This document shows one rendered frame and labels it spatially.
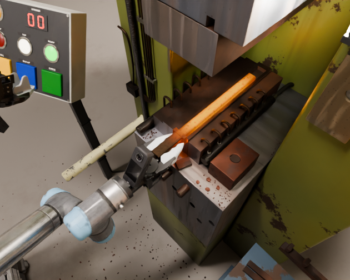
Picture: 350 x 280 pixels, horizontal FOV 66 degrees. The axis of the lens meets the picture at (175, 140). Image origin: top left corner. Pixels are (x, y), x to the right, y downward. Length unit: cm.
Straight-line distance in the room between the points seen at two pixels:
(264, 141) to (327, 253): 110
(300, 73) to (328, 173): 43
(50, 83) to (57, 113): 133
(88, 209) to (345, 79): 59
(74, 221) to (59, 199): 16
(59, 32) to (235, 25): 61
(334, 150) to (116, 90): 190
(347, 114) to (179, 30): 35
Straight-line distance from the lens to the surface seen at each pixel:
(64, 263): 177
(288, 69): 107
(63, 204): 83
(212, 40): 50
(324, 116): 61
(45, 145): 216
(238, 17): 45
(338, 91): 57
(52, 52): 96
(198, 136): 79
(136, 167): 68
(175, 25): 55
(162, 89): 101
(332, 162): 72
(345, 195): 78
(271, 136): 93
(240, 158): 79
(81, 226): 69
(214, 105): 84
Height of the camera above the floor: 164
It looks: 56 degrees down
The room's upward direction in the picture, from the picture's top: straight up
